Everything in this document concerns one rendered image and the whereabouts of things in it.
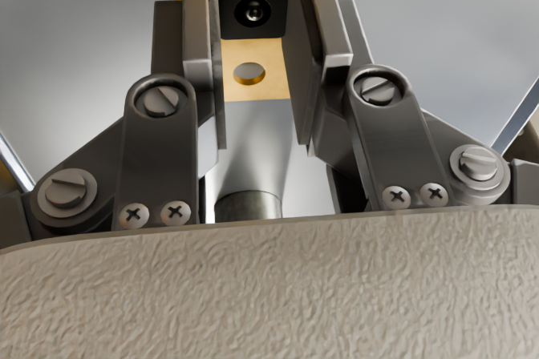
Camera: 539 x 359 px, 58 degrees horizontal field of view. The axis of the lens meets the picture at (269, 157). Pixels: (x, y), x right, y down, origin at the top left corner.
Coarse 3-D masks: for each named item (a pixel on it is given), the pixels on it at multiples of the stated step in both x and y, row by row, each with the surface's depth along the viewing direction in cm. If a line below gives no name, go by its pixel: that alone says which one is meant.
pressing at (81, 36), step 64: (0, 0) 13; (64, 0) 13; (128, 0) 13; (384, 0) 14; (448, 0) 14; (512, 0) 14; (0, 64) 14; (64, 64) 15; (128, 64) 15; (256, 64) 16; (384, 64) 16; (448, 64) 16; (512, 64) 17; (0, 128) 17; (64, 128) 17; (256, 128) 18; (512, 128) 20; (0, 192) 19; (320, 192) 23
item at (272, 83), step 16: (224, 0) 12; (240, 0) 12; (272, 0) 12; (224, 16) 12; (240, 16) 12; (272, 16) 12; (224, 32) 12; (240, 32) 12; (256, 32) 12; (272, 32) 12; (224, 48) 14; (240, 48) 14; (256, 48) 14; (272, 48) 14; (224, 64) 14; (272, 64) 15; (224, 80) 15; (240, 80) 15; (256, 80) 15; (272, 80) 15; (224, 96) 16; (240, 96) 16; (256, 96) 16; (272, 96) 16; (288, 96) 16
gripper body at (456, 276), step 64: (0, 256) 6; (64, 256) 6; (128, 256) 6; (192, 256) 6; (256, 256) 6; (320, 256) 6; (384, 256) 6; (448, 256) 6; (512, 256) 6; (0, 320) 5; (64, 320) 5; (128, 320) 5; (192, 320) 5; (256, 320) 5; (320, 320) 5; (384, 320) 5; (448, 320) 5; (512, 320) 6
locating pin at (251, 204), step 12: (240, 192) 22; (252, 192) 22; (264, 192) 22; (216, 204) 22; (228, 204) 22; (240, 204) 21; (252, 204) 21; (264, 204) 22; (276, 204) 22; (216, 216) 22; (228, 216) 21; (240, 216) 21; (252, 216) 21; (264, 216) 21; (276, 216) 22
